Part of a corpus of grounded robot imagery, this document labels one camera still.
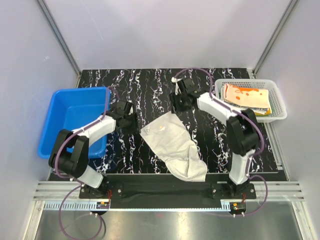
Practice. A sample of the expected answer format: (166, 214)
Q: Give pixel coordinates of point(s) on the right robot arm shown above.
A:
(243, 134)

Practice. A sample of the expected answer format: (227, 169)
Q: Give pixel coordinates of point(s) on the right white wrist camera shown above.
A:
(175, 81)

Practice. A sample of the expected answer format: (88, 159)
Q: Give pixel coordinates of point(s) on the aluminium frame rail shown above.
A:
(61, 195)

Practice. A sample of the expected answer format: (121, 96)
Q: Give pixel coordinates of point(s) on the green microfiber towel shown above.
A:
(243, 98)

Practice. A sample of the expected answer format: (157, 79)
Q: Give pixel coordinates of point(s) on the white perforated plastic basket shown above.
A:
(276, 100)

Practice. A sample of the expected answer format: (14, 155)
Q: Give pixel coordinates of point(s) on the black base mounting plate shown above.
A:
(166, 192)

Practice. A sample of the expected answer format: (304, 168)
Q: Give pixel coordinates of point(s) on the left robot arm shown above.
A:
(70, 153)

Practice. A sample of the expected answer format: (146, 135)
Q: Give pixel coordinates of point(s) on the blue white patterned towel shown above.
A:
(242, 108)

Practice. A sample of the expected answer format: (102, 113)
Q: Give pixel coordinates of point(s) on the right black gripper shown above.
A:
(174, 106)

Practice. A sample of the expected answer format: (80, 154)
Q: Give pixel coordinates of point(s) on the cream orange patterned towel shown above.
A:
(246, 97)

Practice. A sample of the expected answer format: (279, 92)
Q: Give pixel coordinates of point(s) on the grey white towel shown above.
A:
(170, 141)

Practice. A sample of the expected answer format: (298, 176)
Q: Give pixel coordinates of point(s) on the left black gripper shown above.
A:
(134, 128)

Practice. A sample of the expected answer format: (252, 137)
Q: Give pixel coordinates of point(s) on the blue plastic bin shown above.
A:
(70, 109)

